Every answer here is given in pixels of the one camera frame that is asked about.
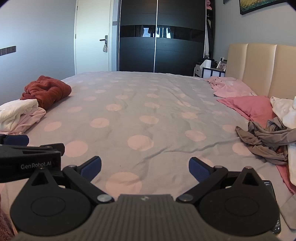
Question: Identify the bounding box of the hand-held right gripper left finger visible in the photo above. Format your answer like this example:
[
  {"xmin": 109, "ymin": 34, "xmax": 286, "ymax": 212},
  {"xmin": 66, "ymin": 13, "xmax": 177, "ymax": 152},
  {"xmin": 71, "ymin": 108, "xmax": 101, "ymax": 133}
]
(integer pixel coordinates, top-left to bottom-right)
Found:
[{"xmin": 24, "ymin": 156, "xmax": 115, "ymax": 204}]

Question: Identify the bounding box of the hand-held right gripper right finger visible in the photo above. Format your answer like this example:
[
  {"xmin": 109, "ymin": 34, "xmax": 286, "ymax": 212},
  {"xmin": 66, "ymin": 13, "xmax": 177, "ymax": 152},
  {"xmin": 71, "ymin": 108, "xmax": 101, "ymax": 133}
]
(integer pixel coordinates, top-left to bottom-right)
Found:
[{"xmin": 176, "ymin": 157, "xmax": 266, "ymax": 204}]

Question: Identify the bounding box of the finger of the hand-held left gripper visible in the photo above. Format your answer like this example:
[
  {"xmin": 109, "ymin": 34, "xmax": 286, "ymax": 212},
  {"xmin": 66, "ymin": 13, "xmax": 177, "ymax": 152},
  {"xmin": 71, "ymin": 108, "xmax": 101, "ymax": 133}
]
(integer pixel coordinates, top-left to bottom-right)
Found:
[
  {"xmin": 0, "ymin": 134, "xmax": 30, "ymax": 147},
  {"xmin": 0, "ymin": 143, "xmax": 65, "ymax": 156}
]

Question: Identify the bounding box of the pale pink folded cloth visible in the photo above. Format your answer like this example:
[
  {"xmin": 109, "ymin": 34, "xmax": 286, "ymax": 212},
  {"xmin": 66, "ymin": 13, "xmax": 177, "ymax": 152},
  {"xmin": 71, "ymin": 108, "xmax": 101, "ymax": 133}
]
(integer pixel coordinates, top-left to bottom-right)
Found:
[{"xmin": 10, "ymin": 107, "xmax": 47, "ymax": 135}]

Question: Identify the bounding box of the white folded cloth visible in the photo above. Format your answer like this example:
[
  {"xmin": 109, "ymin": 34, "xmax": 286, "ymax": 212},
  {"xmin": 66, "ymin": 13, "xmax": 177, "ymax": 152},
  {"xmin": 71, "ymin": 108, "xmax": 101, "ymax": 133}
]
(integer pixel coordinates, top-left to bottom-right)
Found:
[{"xmin": 0, "ymin": 99, "xmax": 39, "ymax": 133}]

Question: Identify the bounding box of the rust red towel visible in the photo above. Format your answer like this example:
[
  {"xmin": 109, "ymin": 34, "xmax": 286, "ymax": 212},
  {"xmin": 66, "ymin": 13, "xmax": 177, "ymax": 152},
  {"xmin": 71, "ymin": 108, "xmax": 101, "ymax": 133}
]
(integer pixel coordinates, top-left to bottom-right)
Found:
[{"xmin": 20, "ymin": 75, "xmax": 72, "ymax": 110}]

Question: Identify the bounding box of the mauve fuzzy cloth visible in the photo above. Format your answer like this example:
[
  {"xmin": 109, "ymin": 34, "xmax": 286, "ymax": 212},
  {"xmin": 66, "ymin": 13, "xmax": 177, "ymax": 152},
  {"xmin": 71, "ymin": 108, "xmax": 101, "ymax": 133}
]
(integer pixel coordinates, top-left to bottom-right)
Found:
[{"xmin": 0, "ymin": 192, "xmax": 15, "ymax": 241}]

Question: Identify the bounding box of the grey-brown crumpled garment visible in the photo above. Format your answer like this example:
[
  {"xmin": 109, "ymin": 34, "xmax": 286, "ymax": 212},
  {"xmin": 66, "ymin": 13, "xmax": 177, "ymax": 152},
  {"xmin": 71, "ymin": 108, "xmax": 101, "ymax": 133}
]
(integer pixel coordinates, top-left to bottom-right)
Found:
[{"xmin": 235, "ymin": 116, "xmax": 296, "ymax": 165}]

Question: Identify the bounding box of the grey pink-dotted bed cover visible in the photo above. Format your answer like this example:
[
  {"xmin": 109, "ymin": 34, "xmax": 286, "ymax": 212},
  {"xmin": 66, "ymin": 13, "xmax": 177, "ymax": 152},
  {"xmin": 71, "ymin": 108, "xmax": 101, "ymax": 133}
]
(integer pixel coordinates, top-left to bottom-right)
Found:
[{"xmin": 0, "ymin": 71, "xmax": 296, "ymax": 232}]

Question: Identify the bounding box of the dark pink pillow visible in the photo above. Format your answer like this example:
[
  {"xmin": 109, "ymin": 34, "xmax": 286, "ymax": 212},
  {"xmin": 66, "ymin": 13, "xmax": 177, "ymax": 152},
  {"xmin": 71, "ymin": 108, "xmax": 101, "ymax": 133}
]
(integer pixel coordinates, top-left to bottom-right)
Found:
[{"xmin": 216, "ymin": 95, "xmax": 278, "ymax": 127}]

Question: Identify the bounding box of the light pink printed pillow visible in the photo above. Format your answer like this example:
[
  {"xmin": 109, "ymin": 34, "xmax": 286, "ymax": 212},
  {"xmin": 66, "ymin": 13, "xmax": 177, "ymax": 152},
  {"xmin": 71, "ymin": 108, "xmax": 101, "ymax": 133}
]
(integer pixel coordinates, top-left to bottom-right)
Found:
[{"xmin": 205, "ymin": 76, "xmax": 258, "ymax": 98}]

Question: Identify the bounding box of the dark pink cloth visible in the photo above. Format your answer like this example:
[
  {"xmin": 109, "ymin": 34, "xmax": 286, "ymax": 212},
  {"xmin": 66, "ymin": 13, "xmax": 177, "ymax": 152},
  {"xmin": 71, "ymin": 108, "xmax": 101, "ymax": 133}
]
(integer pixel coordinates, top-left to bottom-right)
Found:
[{"xmin": 275, "ymin": 148, "xmax": 296, "ymax": 195}]

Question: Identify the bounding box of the black smartphone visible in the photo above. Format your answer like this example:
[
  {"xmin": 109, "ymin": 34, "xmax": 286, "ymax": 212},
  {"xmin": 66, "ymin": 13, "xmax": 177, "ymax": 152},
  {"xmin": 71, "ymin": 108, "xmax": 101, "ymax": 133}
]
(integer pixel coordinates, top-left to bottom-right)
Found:
[{"xmin": 262, "ymin": 179, "xmax": 282, "ymax": 234}]

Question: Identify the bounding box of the white dark-framed nightstand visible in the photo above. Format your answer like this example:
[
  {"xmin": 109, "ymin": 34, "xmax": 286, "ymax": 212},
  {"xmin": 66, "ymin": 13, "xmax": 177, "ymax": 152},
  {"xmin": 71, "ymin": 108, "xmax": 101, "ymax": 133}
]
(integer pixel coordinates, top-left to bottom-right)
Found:
[{"xmin": 194, "ymin": 64, "xmax": 226, "ymax": 78}]

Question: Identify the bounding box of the white crumpled garment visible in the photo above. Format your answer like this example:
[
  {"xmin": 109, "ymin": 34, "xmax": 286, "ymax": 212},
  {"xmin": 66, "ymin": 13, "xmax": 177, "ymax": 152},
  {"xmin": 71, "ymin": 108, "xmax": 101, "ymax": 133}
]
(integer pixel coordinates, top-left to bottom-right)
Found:
[{"xmin": 270, "ymin": 95, "xmax": 296, "ymax": 129}]

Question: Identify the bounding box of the white room door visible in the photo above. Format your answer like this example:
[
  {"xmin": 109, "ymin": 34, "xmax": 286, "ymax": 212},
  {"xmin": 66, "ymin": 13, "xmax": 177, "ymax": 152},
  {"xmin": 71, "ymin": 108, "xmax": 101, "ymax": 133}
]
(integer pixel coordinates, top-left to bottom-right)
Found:
[{"xmin": 74, "ymin": 0, "xmax": 112, "ymax": 75}]

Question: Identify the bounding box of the beige padded headboard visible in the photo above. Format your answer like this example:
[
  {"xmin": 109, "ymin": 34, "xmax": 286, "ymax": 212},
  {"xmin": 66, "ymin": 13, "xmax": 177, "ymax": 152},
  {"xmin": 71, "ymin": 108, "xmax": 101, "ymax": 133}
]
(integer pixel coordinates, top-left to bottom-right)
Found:
[{"xmin": 225, "ymin": 43, "xmax": 296, "ymax": 100}]

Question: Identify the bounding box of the black sliding-door wardrobe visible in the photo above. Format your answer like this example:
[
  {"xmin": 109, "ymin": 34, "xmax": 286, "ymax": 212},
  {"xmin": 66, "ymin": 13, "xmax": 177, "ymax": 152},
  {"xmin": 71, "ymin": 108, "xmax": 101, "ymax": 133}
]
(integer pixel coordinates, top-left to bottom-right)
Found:
[{"xmin": 118, "ymin": 0, "xmax": 207, "ymax": 76}]

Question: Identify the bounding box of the open closet shelving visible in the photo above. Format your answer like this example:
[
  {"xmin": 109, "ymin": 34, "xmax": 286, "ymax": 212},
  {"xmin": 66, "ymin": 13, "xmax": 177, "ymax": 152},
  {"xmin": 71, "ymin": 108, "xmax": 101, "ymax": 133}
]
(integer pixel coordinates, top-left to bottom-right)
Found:
[{"xmin": 205, "ymin": 0, "xmax": 216, "ymax": 58}]

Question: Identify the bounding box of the dark wall switch panel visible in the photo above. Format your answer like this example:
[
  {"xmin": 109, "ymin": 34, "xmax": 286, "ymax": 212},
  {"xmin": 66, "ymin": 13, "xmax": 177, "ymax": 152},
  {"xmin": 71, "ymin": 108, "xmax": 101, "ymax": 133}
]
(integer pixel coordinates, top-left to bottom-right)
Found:
[{"xmin": 0, "ymin": 46, "xmax": 16, "ymax": 56}]

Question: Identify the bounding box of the framed wall painting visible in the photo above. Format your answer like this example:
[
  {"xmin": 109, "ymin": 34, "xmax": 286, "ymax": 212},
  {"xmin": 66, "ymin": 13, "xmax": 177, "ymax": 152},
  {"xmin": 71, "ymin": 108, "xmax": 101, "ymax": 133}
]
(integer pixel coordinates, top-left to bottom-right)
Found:
[{"xmin": 239, "ymin": 0, "xmax": 289, "ymax": 15}]

